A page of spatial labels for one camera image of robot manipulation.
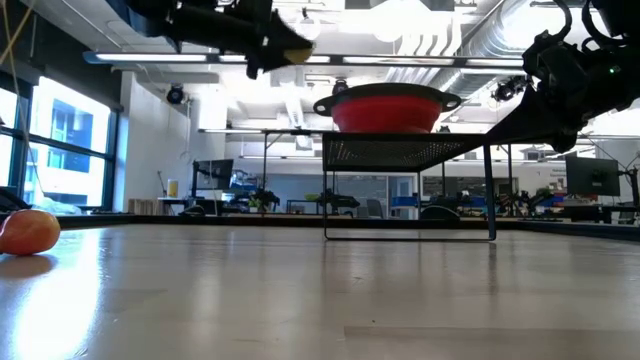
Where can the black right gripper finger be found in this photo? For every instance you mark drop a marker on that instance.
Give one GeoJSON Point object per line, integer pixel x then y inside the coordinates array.
{"type": "Point", "coordinates": [560, 140]}
{"type": "Point", "coordinates": [535, 115]}

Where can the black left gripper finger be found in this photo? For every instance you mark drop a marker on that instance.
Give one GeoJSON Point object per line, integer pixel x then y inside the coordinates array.
{"type": "Point", "coordinates": [267, 62]}
{"type": "Point", "coordinates": [285, 35]}

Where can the yellow plastic lemon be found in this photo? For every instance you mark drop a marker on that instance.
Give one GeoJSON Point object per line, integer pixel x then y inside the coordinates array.
{"type": "Point", "coordinates": [298, 55]}

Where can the red collapsible colander grey rim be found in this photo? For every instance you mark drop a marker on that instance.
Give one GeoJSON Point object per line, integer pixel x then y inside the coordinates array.
{"type": "Point", "coordinates": [385, 112]}

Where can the orange plastic pear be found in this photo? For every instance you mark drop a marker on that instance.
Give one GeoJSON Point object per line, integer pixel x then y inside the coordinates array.
{"type": "Point", "coordinates": [27, 232]}

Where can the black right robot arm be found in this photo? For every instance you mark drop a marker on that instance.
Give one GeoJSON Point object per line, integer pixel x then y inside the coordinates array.
{"type": "Point", "coordinates": [625, 30]}

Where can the small background robot arm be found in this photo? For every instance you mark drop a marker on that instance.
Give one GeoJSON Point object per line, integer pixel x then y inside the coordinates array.
{"type": "Point", "coordinates": [525, 197]}

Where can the black monitor on arm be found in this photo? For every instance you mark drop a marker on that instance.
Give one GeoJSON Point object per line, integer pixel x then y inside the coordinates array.
{"type": "Point", "coordinates": [592, 175]}

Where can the round white ceiling lamp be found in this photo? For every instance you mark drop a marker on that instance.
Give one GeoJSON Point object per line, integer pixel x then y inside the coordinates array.
{"type": "Point", "coordinates": [307, 27]}

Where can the black ceiling-hung device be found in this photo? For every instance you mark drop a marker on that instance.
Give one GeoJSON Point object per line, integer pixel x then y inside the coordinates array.
{"type": "Point", "coordinates": [507, 90]}

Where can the long ceiling light bar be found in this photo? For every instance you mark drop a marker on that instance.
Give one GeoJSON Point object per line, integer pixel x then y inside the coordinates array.
{"type": "Point", "coordinates": [350, 60]}

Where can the black monitor on stand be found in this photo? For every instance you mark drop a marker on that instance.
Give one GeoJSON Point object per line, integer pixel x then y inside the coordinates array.
{"type": "Point", "coordinates": [213, 172]}

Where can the dark background plant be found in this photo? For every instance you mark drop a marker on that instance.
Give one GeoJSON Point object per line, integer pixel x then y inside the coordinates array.
{"type": "Point", "coordinates": [262, 197]}

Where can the black perforated metal riser stand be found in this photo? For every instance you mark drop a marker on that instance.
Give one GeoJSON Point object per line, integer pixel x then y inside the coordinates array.
{"type": "Point", "coordinates": [395, 150]}

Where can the yellow bin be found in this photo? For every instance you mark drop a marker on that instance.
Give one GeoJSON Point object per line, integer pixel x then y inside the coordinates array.
{"type": "Point", "coordinates": [172, 188]}

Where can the wooden slat crate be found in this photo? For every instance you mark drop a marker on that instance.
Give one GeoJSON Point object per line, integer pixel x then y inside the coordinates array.
{"type": "Point", "coordinates": [143, 206]}

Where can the large window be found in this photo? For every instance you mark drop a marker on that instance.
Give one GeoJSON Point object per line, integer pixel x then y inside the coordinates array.
{"type": "Point", "coordinates": [65, 145]}

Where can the black wall-mounted camera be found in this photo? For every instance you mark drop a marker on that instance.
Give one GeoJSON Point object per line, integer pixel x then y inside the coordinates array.
{"type": "Point", "coordinates": [175, 94]}

